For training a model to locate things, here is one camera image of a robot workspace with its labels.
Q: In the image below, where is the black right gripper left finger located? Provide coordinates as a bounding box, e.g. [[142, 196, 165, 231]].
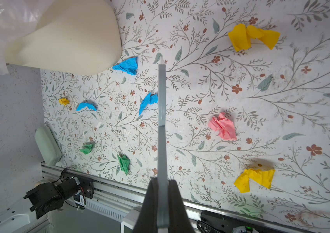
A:
[[133, 178, 159, 233]]

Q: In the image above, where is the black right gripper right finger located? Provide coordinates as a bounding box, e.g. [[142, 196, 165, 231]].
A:
[[168, 180, 195, 233]]

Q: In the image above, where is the cream trash bin with bag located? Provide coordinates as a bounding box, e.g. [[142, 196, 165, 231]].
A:
[[0, 1, 122, 75]]

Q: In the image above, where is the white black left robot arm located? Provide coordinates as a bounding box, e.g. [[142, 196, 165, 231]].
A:
[[23, 176, 81, 219]]

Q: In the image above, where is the white digital clock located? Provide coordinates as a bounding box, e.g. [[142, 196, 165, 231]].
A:
[[120, 207, 141, 233]]

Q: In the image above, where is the green paper scrap lower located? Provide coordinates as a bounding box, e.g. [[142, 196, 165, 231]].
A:
[[117, 153, 130, 175]]

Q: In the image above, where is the green paper scrap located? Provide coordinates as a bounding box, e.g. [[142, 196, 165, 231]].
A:
[[117, 153, 130, 175], [79, 142, 95, 155]]

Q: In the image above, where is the green paper scrap left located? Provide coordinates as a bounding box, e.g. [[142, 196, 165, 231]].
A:
[[79, 142, 95, 155]]

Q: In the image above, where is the yellow paper scrap lower right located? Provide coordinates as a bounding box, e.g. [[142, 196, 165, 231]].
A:
[[234, 169, 275, 193]]

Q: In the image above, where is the yellow paper scrap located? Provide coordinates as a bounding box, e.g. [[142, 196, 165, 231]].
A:
[[228, 24, 280, 52], [234, 169, 275, 193], [59, 98, 69, 106]]

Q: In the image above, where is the pink paper scrap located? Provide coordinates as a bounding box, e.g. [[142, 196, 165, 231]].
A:
[[208, 113, 237, 141]]

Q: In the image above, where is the pale green soap bar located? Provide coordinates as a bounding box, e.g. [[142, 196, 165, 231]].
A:
[[35, 126, 62, 166]]

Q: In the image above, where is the blue paper scrap middle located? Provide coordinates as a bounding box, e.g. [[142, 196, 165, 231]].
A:
[[139, 93, 158, 116]]

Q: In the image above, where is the blue paper scrap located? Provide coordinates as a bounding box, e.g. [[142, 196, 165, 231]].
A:
[[112, 57, 138, 75], [139, 93, 158, 116], [76, 103, 97, 111]]

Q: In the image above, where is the blue paper scrap left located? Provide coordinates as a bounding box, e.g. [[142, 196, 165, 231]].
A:
[[76, 103, 97, 111]]

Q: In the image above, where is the yellow paper scrap left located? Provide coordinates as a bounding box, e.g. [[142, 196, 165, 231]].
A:
[[59, 98, 69, 106]]

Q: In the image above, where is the blue paper scrap top centre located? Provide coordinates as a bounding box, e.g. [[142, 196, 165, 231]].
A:
[[112, 57, 138, 75]]

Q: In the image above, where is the yellow paper scrap upper right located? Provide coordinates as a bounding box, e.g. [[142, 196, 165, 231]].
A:
[[228, 24, 280, 52]]

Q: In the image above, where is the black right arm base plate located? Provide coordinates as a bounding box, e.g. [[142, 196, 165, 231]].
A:
[[197, 210, 307, 233]]

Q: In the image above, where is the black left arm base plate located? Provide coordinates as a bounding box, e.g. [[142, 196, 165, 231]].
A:
[[74, 176, 94, 199]]

